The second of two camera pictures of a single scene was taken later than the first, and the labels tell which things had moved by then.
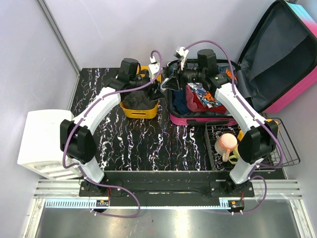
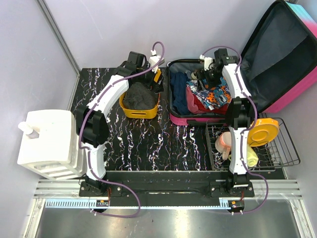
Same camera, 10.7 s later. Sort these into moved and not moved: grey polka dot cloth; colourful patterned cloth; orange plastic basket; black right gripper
Moved: black right gripper
Not moved: grey polka dot cloth; orange plastic basket; colourful patterned cloth
